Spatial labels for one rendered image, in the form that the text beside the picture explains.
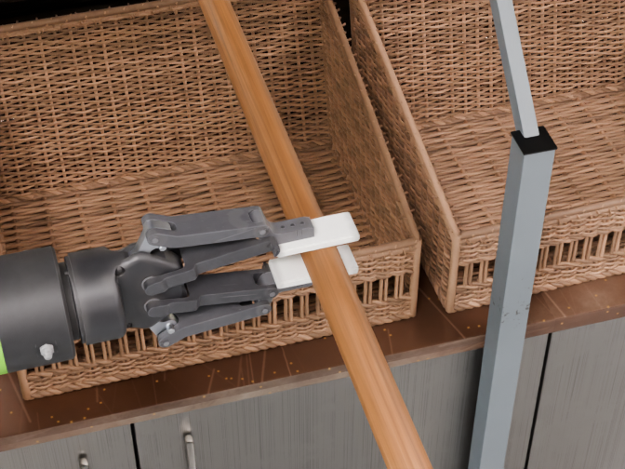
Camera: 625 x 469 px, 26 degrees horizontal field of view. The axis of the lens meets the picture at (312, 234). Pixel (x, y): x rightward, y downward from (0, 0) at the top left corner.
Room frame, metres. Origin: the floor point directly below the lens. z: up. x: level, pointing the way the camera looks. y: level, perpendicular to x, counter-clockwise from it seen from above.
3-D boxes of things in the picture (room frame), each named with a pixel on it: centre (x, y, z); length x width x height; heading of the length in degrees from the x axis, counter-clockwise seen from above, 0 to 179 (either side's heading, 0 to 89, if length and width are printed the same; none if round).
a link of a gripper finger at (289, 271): (0.80, 0.00, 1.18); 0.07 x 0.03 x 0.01; 107
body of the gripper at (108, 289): (0.75, 0.15, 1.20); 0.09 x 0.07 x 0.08; 107
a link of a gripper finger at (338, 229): (0.80, 0.00, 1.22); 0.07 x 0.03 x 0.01; 107
